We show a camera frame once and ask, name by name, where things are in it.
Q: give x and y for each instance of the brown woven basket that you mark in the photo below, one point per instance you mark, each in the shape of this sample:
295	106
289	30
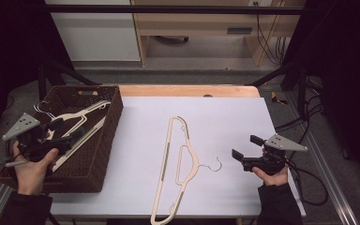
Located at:
103	150

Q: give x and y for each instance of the person's right hand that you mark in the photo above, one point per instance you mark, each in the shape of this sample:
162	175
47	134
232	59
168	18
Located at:
276	180

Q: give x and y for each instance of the black horizontal frame bar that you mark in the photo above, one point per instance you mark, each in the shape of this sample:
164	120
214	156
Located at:
168	9

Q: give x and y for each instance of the light wooden desk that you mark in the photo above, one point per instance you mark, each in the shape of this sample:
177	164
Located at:
193	23

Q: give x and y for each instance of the black metal stand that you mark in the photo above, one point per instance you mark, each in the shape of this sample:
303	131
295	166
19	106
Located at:
48	75
293	78

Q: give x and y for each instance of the white cabinet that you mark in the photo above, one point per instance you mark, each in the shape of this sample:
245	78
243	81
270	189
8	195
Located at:
97	37

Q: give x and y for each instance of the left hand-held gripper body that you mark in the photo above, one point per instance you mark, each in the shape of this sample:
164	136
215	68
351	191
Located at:
22	125

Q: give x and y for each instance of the wooden table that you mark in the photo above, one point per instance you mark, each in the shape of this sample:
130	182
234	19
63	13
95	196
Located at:
175	90

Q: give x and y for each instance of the person's left hand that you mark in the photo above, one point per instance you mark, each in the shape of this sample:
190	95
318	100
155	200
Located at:
33	176

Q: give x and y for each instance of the beige clothes hanger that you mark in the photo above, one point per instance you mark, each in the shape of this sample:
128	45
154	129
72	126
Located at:
164	156
84	114

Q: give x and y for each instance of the white table mat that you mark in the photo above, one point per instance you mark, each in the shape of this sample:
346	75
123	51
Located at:
225	125

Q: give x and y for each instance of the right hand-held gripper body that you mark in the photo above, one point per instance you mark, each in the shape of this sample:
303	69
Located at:
282	143

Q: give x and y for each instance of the yellow and black floor object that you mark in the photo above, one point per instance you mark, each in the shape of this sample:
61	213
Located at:
276	98

